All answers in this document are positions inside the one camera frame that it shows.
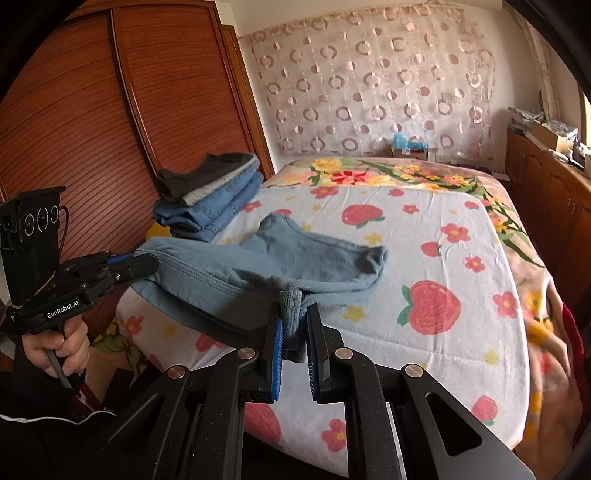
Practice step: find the small cardboard box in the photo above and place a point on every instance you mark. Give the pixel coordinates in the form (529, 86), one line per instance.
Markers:
(408, 153)

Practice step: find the white patterned window curtain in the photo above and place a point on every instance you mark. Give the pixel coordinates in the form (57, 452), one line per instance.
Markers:
(547, 74)

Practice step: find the open cardboard box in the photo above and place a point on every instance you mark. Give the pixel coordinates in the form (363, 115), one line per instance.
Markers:
(554, 136)

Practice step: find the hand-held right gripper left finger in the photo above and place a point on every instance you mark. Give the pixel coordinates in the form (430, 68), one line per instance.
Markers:
(278, 360)

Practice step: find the person's left hand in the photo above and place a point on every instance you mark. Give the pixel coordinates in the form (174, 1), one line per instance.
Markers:
(46, 344)

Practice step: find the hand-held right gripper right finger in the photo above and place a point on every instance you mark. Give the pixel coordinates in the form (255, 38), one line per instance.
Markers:
(314, 355)

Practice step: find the blue plastic bag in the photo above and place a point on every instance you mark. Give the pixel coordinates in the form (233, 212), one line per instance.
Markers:
(406, 142)

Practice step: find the wooden cabinet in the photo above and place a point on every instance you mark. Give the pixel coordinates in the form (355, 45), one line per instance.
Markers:
(545, 194)

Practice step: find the person's left forearm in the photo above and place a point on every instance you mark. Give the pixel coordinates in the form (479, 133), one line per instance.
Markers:
(27, 401)

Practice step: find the folded black pants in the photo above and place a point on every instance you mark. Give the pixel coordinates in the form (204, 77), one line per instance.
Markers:
(207, 175)

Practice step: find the folded grey garment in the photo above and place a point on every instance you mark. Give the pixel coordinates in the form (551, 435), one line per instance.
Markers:
(198, 197)

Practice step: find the blue-grey short pants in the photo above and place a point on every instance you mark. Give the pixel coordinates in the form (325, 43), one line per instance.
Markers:
(221, 272)

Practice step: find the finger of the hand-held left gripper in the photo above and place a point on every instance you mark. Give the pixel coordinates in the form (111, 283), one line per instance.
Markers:
(141, 268)
(123, 258)

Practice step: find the strawberry print bed sheet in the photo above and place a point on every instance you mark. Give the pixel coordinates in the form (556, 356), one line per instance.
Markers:
(415, 240)

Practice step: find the pile of patterned cloths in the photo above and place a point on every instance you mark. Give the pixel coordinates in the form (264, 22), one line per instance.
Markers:
(521, 120)

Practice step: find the wooden louvered wardrobe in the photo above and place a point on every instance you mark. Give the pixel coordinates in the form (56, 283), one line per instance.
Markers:
(138, 92)

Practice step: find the pink circle-pattern curtain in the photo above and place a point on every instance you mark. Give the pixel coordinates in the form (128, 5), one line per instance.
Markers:
(369, 69)

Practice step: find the stack of folded clothes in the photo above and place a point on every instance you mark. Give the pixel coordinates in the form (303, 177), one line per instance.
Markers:
(217, 217)

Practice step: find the red cloth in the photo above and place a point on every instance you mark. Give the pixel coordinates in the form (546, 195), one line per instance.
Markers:
(572, 337)

